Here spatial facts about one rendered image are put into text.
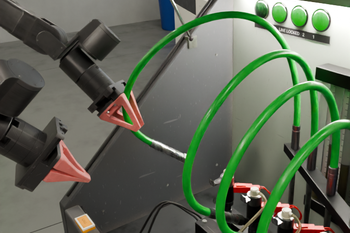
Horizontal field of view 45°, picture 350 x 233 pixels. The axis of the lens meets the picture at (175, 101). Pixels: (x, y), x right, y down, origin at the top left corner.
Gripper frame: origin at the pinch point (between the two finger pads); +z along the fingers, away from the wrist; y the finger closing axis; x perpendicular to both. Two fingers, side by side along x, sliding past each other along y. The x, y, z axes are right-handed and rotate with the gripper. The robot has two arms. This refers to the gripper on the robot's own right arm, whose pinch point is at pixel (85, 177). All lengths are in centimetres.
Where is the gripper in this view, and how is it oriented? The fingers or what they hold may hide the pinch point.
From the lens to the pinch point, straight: 69.6
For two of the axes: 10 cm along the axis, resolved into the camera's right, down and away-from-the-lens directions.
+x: -3.1, -3.7, 8.8
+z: 7.1, 5.2, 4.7
